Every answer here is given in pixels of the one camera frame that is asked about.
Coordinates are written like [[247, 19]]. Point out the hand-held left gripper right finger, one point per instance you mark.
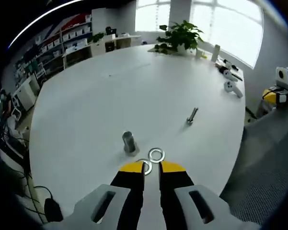
[[175, 189]]

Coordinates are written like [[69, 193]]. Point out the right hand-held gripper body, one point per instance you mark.
[[284, 79]]

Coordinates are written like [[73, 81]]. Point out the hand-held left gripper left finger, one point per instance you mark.
[[129, 191]]

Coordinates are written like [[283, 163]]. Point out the large metal washer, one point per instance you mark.
[[149, 169], [156, 149]]

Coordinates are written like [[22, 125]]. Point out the large threaded stud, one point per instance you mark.
[[129, 141]]

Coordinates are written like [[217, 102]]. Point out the small threaded stud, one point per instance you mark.
[[193, 113]]

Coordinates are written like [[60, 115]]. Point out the white game controller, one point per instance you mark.
[[228, 74], [231, 87]]

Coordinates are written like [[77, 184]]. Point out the grey mesh chair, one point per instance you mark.
[[266, 163]]

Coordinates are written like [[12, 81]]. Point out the white bottle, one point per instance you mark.
[[215, 52]]

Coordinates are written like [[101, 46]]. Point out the black computer mouse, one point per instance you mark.
[[53, 210]]

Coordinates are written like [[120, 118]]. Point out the green potted plant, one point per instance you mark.
[[182, 36]]

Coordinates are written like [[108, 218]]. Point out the white cabinet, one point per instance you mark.
[[26, 92]]

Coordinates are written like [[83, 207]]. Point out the white background desk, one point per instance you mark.
[[103, 45]]

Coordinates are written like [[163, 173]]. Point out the storage shelf with white bins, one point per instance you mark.
[[62, 38]]

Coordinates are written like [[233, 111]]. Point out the ceiling light strip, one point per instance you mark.
[[36, 24]]

